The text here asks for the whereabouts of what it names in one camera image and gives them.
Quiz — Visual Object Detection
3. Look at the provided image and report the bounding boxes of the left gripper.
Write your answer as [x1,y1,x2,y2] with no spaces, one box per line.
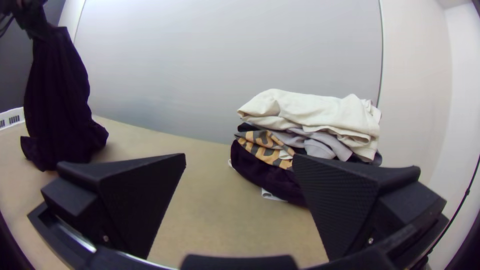
[0,0,50,39]

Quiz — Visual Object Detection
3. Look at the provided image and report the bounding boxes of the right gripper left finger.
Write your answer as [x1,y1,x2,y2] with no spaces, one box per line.
[40,152,187,260]

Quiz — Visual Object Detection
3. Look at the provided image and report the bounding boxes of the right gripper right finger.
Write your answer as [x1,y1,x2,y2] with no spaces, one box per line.
[291,153,448,262]

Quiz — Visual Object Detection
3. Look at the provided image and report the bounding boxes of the dark t-shirt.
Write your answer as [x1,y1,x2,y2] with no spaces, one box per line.
[20,25,110,172]

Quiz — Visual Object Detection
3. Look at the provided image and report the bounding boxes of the pile of folded clothes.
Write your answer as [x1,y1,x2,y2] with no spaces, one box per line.
[227,88,384,208]

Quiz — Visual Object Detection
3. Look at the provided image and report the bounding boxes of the white laundry basket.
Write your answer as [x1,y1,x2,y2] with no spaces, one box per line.
[0,106,26,131]

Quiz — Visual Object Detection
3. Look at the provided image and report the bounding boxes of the black cable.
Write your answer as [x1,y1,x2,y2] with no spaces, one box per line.
[427,153,480,263]

